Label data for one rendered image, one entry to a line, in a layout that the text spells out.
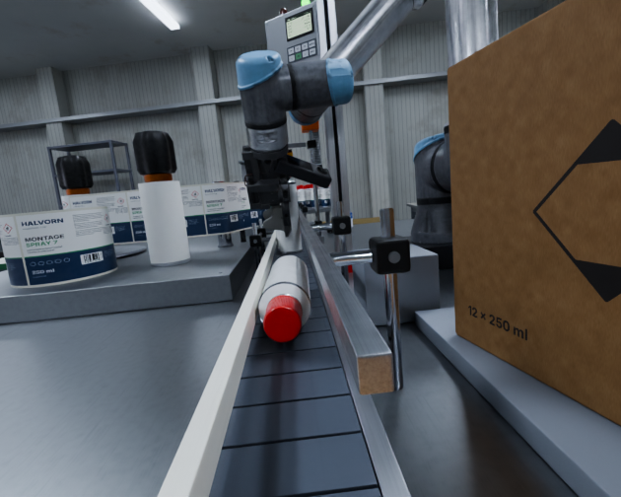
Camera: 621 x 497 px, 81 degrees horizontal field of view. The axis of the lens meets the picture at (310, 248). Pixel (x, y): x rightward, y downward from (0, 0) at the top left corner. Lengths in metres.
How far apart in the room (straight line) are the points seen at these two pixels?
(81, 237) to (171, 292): 0.25
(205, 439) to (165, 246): 0.71
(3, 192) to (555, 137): 8.97
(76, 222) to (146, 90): 6.66
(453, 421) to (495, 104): 0.25
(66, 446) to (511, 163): 0.42
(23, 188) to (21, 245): 7.88
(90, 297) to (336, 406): 0.60
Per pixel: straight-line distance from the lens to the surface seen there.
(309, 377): 0.28
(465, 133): 0.38
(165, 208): 0.86
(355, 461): 0.21
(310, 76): 0.66
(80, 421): 0.42
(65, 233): 0.87
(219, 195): 1.07
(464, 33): 0.78
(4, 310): 0.86
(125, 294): 0.74
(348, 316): 0.15
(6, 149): 8.96
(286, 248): 0.83
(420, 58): 6.87
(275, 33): 1.11
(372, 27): 0.85
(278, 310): 0.31
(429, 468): 0.29
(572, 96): 0.30
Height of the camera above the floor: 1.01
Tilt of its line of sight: 9 degrees down
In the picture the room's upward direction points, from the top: 5 degrees counter-clockwise
